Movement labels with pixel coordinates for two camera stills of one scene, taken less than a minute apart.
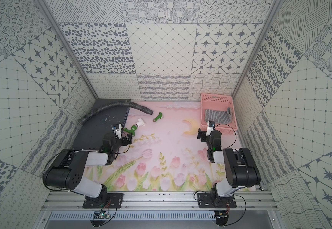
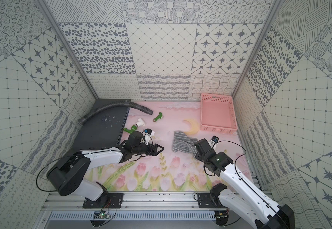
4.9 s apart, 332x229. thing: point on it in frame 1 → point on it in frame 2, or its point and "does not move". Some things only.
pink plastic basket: [220, 109] does not move
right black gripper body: [207, 140] → [200, 158]
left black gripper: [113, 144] → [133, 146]
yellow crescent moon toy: [194, 127] does not move
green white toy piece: [139, 123] does not move
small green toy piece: [160, 116] does not move
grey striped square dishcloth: [218, 116] → [182, 143]
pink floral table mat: [165, 154] does not move
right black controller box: [222, 217] does not move
